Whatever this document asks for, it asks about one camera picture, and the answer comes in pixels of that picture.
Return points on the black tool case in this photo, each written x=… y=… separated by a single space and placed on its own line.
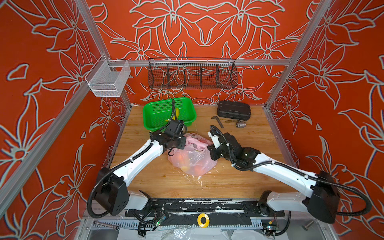
x=234 y=110

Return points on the black hex key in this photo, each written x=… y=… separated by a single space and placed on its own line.
x=218 y=120

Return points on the metal drill chuck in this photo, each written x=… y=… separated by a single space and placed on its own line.
x=239 y=123

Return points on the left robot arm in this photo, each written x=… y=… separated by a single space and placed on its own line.
x=110 y=194

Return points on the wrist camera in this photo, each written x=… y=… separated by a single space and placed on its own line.
x=215 y=140
x=175 y=128

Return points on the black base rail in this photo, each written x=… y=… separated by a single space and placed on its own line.
x=249 y=207

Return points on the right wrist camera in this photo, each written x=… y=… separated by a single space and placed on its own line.
x=215 y=140

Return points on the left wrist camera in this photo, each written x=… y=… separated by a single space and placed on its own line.
x=175 y=128

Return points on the black wire wall basket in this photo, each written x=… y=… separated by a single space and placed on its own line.
x=192 y=73

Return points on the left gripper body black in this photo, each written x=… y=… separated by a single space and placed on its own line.
x=179 y=141

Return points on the white mesh wall basket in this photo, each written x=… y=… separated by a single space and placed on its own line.
x=108 y=78

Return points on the yellow banana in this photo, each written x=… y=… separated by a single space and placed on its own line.
x=177 y=113

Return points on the silver wrench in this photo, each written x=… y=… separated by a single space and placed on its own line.
x=115 y=227

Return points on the pink plastic bag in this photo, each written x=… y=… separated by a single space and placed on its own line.
x=195 y=158

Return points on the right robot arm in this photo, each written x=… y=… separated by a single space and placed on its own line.
x=316 y=194

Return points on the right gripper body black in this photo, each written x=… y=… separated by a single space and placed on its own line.
x=216 y=153

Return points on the green plastic basket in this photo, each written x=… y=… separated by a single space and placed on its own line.
x=156 y=113

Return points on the yellow tape roll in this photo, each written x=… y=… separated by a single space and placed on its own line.
x=203 y=220

